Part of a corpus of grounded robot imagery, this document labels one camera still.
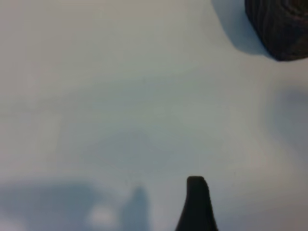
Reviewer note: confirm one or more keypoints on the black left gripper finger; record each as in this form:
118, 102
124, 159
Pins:
197, 207

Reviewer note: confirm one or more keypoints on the dark brown wicker basket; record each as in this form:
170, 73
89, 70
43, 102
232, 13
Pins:
281, 29

